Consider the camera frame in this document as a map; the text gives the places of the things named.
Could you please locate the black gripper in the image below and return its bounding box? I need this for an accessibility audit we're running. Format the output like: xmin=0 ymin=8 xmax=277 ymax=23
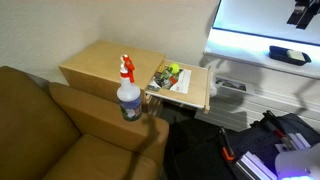
xmin=286 ymin=0 xmax=320 ymax=30

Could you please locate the yellow-green tennis ball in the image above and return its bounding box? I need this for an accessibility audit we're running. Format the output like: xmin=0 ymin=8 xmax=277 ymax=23
xmin=168 ymin=63 xmax=181 ymax=75

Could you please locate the black plastic tray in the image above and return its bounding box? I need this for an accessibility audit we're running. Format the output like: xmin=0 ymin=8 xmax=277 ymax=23
xmin=268 ymin=45 xmax=312 ymax=67

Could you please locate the white windowsill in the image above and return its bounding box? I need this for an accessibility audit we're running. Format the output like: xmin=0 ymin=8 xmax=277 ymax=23
xmin=203 ymin=28 xmax=320 ymax=80

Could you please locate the wooden sliding tray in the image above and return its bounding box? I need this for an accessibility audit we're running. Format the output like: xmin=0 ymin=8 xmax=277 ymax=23
xmin=144 ymin=59 xmax=213 ymax=115

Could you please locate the pale sponge block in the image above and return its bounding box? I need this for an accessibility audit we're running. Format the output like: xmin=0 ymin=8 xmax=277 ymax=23
xmin=286 ymin=49 xmax=307 ymax=62

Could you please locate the printed leaflet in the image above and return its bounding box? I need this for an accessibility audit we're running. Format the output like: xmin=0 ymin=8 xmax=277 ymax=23
xmin=214 ymin=76 xmax=255 ymax=95

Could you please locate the white radiator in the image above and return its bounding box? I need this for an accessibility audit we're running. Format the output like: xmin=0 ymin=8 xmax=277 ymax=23
xmin=194 ymin=89 xmax=320 ymax=133

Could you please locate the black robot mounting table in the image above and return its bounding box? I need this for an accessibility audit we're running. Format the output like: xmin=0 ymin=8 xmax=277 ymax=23
xmin=229 ymin=111 xmax=320 ymax=180

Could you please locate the white paper sheet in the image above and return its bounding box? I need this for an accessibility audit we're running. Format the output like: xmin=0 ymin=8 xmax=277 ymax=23
xmin=169 ymin=68 xmax=193 ymax=94

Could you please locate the small colourful objects pile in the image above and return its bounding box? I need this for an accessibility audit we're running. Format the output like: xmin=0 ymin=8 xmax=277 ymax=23
xmin=147 ymin=68 xmax=184 ymax=93

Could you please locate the spray bottle with red trigger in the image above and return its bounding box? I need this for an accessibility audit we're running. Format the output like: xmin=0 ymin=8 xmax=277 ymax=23
xmin=116 ymin=53 xmax=144 ymax=122

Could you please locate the light wooden cabinet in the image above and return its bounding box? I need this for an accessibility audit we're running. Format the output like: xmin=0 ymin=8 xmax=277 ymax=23
xmin=58 ymin=40 xmax=167 ymax=104

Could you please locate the brown leather sofa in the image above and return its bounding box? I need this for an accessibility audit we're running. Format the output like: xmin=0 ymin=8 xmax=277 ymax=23
xmin=0 ymin=65 xmax=170 ymax=180

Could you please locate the black clamp with orange handle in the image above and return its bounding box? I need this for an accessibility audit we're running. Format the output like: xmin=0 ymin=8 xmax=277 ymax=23
xmin=218 ymin=127 xmax=236 ymax=163

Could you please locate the aluminium profile rail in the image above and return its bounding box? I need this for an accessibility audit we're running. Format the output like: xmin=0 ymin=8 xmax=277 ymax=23
xmin=234 ymin=151 xmax=278 ymax=180

